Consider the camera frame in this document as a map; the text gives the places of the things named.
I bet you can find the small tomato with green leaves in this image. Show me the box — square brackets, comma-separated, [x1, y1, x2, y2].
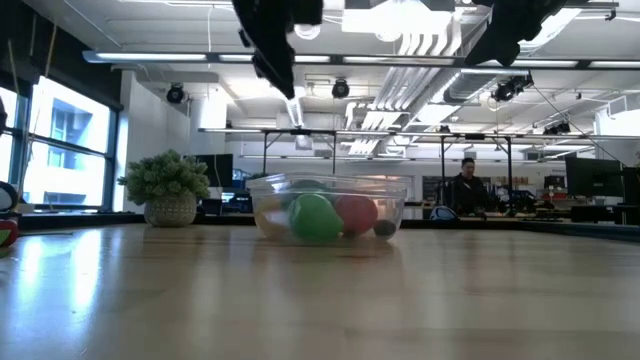
[0, 218, 20, 259]

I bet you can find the white coiled cable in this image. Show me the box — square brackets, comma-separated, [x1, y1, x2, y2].
[293, 22, 322, 41]

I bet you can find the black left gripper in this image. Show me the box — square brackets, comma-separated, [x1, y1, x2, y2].
[231, 0, 325, 100]

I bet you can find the long ceiling light strip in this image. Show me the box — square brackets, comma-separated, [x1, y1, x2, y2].
[82, 49, 640, 70]

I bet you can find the clear plastic tupperware container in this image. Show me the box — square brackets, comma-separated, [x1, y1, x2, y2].
[246, 172, 412, 246]

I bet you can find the white and blue ball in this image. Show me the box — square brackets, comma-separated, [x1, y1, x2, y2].
[429, 205, 459, 221]

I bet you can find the artificial green potted plant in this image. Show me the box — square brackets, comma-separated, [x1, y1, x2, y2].
[117, 148, 211, 229]

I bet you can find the green toy fruit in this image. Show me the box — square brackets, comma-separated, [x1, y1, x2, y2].
[287, 193, 345, 241]

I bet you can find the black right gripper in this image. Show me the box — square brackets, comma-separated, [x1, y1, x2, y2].
[464, 0, 569, 68]

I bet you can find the black toy blueberry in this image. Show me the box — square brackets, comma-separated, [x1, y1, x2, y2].
[373, 218, 398, 238]

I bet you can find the black aluminium table frame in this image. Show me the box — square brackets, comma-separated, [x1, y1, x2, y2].
[0, 209, 640, 244]

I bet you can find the black metal rig frame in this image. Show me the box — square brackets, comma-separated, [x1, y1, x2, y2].
[439, 133, 514, 201]
[262, 128, 337, 174]

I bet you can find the black computer monitor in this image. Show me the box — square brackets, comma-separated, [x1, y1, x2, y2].
[622, 167, 640, 206]
[565, 157, 624, 197]
[194, 153, 234, 189]

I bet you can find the red toy tomato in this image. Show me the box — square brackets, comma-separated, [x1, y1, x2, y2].
[333, 194, 379, 238]

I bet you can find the person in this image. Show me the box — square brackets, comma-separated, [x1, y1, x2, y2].
[447, 157, 494, 217]

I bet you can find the large glass window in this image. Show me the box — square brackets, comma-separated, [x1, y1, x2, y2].
[0, 74, 121, 211]

